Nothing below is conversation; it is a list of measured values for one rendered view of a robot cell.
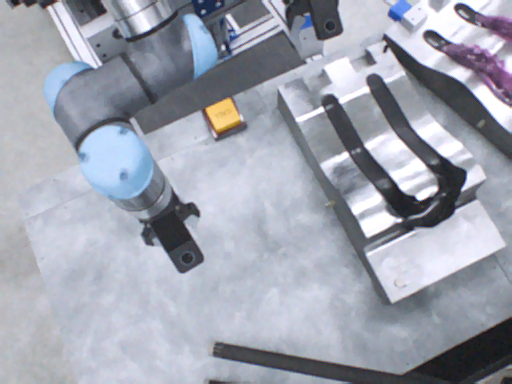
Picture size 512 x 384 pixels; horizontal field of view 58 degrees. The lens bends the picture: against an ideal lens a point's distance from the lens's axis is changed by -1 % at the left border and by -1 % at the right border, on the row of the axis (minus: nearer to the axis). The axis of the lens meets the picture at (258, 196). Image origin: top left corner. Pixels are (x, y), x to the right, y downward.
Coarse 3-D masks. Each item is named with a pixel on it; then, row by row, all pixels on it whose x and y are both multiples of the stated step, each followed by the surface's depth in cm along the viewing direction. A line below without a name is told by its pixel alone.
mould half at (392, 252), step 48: (288, 96) 98; (336, 96) 97; (336, 144) 95; (384, 144) 94; (432, 144) 92; (336, 192) 91; (432, 192) 86; (384, 240) 91; (432, 240) 91; (480, 240) 91; (384, 288) 89
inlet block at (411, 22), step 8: (384, 0) 108; (400, 0) 106; (392, 8) 106; (400, 8) 105; (408, 8) 105; (416, 8) 104; (392, 16) 107; (400, 16) 105; (408, 16) 103; (416, 16) 103; (424, 16) 103; (408, 24) 104; (416, 24) 103
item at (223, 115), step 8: (216, 104) 104; (224, 104) 104; (232, 104) 104; (208, 112) 103; (216, 112) 103; (224, 112) 103; (232, 112) 103; (216, 120) 103; (224, 120) 103; (232, 120) 102; (216, 128) 102; (224, 128) 103
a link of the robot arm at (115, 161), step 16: (112, 128) 52; (128, 128) 56; (96, 144) 51; (112, 144) 51; (128, 144) 51; (144, 144) 54; (80, 160) 51; (96, 160) 51; (112, 160) 50; (128, 160) 50; (144, 160) 52; (96, 176) 50; (112, 176) 50; (128, 176) 51; (144, 176) 53; (160, 176) 59; (112, 192) 52; (128, 192) 53; (144, 192) 55; (160, 192) 60; (128, 208) 59; (144, 208) 60
